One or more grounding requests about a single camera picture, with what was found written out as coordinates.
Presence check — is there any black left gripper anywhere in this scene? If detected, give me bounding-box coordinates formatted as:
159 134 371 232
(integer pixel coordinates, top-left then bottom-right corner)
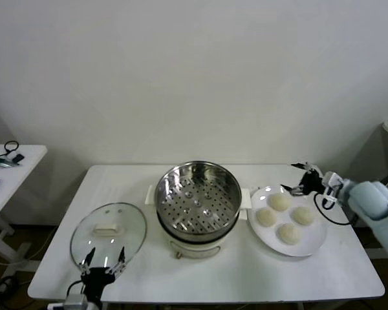
78 246 126 306

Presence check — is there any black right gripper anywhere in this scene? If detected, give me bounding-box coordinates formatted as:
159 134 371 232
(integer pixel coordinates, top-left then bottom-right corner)
280 162 326 197

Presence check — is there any white steamed baozi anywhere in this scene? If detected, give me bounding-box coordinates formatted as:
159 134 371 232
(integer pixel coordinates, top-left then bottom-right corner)
292 205 316 226
268 192 292 212
255 207 278 227
276 223 303 245

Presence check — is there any glass lid with cream handle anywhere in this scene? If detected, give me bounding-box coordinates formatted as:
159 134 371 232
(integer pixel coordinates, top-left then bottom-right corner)
70 202 148 275

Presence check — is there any stainless steel steamer basket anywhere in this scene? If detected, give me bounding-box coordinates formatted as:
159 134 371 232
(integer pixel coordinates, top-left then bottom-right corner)
144 160 252 234

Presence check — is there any white round plate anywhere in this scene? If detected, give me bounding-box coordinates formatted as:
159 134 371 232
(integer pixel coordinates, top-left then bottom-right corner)
247 185 328 258

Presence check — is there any cream electric cooker base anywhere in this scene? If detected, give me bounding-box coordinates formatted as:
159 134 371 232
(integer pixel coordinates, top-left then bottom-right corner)
158 209 248 260

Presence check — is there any white side table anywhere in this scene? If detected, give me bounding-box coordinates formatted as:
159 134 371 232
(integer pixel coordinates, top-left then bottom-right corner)
0 144 49 269

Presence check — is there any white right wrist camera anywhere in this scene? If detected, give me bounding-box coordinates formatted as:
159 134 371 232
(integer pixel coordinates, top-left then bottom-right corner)
321 172 343 206

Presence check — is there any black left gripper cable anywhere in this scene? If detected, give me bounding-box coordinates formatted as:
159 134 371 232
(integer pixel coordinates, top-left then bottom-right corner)
66 279 85 296

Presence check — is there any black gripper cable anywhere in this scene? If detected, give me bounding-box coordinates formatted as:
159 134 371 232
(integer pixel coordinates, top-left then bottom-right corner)
313 192 352 226
66 279 85 296

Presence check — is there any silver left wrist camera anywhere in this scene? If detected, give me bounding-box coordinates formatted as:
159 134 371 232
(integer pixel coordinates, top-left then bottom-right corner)
63 293 88 310

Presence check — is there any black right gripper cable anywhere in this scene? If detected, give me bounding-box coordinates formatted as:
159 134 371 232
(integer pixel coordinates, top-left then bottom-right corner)
313 192 352 226

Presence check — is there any black floor cable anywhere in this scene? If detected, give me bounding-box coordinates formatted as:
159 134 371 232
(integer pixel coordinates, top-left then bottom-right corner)
0 274 20 296

